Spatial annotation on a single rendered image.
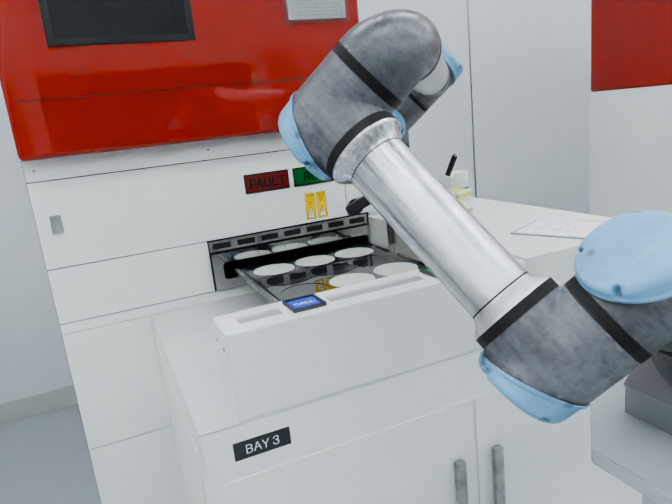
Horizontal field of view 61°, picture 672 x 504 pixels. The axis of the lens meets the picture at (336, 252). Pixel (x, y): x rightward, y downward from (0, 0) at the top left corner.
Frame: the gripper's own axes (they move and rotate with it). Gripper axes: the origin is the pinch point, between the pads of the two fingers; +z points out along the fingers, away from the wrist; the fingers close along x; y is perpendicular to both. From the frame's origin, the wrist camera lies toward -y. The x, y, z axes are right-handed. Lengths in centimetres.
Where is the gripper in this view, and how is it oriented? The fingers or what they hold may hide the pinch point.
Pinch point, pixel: (391, 255)
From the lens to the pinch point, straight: 132.8
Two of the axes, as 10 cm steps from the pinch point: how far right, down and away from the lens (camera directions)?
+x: 1.1, -2.5, 9.6
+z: 1.0, 9.7, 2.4
